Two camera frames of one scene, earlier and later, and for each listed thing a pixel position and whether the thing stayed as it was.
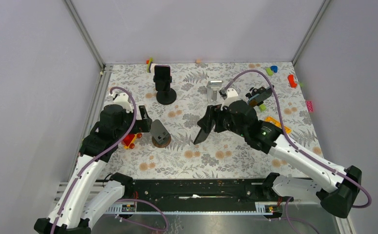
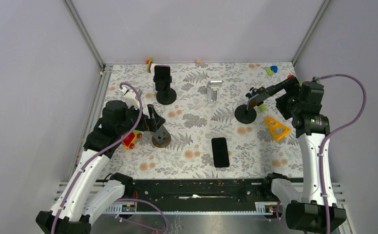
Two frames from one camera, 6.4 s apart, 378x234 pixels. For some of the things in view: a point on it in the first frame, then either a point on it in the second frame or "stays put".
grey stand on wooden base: [160, 137] stays put
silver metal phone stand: [212, 88] stays put
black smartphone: [202, 135] -> [220, 152]
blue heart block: [274, 68] stays put
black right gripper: [214, 114] -> [292, 86]
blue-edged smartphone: [254, 101] stays put
